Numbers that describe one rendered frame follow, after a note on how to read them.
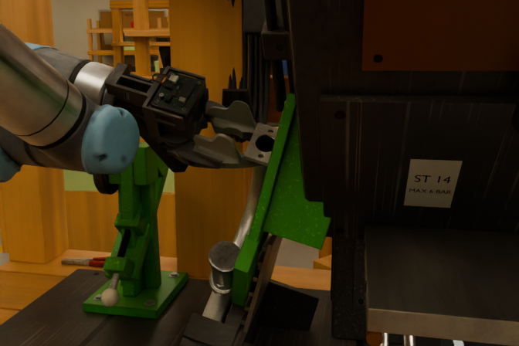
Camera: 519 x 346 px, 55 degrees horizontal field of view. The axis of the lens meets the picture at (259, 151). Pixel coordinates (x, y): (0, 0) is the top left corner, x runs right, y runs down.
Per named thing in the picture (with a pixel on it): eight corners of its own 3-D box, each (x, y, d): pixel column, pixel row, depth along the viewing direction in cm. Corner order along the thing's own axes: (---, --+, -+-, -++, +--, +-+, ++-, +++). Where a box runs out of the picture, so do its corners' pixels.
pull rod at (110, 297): (114, 310, 75) (112, 275, 74) (97, 309, 76) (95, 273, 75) (130, 294, 81) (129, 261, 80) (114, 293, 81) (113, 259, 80)
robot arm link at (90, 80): (80, 127, 67) (110, 84, 71) (111, 137, 66) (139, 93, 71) (64, 90, 61) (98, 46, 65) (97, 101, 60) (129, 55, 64)
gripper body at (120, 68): (186, 123, 57) (93, 93, 59) (191, 162, 64) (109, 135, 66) (212, 76, 61) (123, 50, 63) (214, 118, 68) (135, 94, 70)
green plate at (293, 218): (308, 295, 55) (365, 114, 50) (238, 271, 56) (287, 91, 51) (317, 256, 66) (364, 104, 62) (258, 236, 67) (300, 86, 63)
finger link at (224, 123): (276, 120, 60) (202, 106, 61) (273, 147, 65) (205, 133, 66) (280, 100, 62) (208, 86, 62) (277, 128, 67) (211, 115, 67)
